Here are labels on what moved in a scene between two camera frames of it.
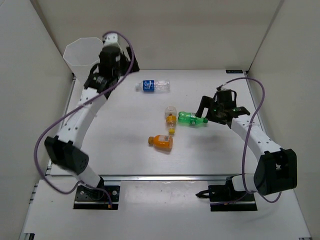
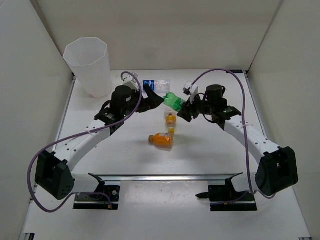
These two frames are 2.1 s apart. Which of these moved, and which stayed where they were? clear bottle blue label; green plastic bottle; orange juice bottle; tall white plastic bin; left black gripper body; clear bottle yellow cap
Moved: left black gripper body; green plastic bottle
Stayed: clear bottle blue label; tall white plastic bin; orange juice bottle; clear bottle yellow cap
